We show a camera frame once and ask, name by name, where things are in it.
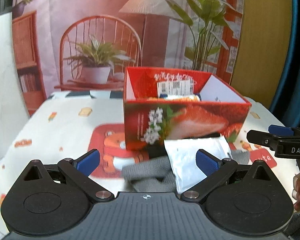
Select white sock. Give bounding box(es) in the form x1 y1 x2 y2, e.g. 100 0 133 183
164 136 231 194

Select grey knitted sock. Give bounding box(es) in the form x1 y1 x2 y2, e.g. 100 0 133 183
122 149 252 193

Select printed living room backdrop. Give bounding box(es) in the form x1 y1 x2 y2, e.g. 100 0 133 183
12 0 243 114

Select person's right hand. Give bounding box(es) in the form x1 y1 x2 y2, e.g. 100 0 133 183
292 173 300 211

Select red strawberry cardboard box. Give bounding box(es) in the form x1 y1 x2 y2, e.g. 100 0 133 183
123 67 251 150

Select white barcode label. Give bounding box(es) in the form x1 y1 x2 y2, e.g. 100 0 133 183
157 80 194 96

